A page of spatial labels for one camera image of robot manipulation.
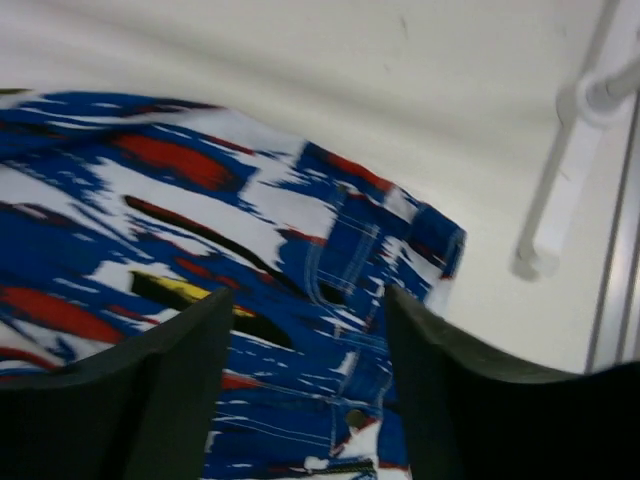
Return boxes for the aluminium rail right side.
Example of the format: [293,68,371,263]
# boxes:
[585,105,639,373]

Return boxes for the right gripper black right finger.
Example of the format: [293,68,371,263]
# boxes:
[384,286,639,479]

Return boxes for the white clothes rack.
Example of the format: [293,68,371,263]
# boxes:
[512,1,639,281]

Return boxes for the blue patterned trousers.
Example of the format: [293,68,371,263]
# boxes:
[1,91,466,479]

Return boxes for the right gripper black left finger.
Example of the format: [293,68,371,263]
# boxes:
[1,289,233,479]

